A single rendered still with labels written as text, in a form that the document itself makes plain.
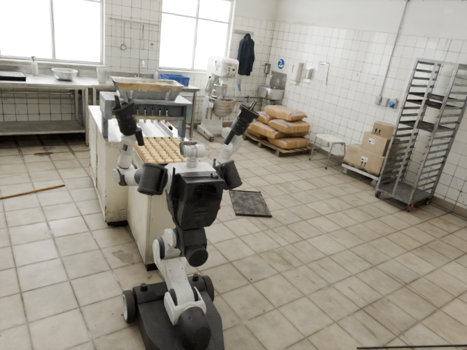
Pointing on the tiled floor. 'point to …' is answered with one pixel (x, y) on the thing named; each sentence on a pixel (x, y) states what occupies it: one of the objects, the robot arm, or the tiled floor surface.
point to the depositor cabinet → (115, 193)
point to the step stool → (331, 146)
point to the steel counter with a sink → (14, 127)
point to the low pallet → (276, 146)
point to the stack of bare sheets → (249, 203)
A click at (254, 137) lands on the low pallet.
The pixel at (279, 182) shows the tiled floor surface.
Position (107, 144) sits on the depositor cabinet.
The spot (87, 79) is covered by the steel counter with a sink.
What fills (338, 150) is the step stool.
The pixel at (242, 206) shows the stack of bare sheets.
